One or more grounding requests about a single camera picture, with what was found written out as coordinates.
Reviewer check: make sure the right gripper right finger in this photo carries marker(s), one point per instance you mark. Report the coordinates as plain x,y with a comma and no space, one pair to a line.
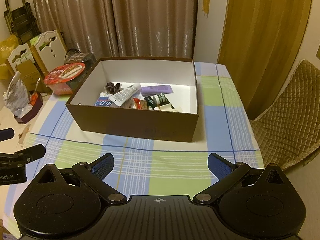
228,174

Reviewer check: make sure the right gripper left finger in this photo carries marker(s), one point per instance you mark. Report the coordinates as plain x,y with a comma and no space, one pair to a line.
93,174

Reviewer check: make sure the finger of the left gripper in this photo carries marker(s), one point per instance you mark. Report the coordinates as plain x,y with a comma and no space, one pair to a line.
26,155
6,134

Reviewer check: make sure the white cream tube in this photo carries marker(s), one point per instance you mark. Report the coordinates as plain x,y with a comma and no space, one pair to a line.
122,96

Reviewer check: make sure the red snack packet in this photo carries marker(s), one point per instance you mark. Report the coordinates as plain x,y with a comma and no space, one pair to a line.
140,104

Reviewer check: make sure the dark velvet scrunchie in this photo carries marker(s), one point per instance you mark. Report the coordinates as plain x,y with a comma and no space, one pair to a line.
111,88

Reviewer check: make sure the purple lotion tube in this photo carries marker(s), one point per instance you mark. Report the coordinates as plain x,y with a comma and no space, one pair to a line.
158,89

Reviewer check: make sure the small white pill bottle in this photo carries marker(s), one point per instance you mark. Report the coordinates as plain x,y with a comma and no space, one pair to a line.
104,96

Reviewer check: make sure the white plastic bag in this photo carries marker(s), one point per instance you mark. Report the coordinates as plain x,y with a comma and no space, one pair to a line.
16,97

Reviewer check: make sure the cardboard carton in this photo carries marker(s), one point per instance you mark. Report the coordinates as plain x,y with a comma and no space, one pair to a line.
31,77

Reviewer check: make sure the brown cardboard storage box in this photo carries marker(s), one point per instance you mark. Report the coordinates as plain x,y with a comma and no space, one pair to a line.
178,125

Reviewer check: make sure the blue white flat package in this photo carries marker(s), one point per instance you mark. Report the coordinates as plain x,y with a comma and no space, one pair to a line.
103,102

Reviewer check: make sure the red instant rice bowl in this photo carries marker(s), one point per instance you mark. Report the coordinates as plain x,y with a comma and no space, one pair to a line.
64,80

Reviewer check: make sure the quilted tan chair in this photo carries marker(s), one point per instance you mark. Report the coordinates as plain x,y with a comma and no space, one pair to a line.
288,131

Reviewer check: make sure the white plastic piece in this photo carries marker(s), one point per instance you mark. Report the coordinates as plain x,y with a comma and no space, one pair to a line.
169,108

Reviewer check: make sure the dark green flat box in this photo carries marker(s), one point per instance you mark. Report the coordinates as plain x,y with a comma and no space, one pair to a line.
150,101

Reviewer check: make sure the white carved chair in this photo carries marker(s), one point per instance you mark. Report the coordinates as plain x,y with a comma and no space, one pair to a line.
46,51

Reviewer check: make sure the black bowl with label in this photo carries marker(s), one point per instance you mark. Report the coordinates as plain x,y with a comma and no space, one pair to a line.
88,59

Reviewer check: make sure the brown curtain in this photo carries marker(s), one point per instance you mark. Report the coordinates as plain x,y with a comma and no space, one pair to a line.
109,28

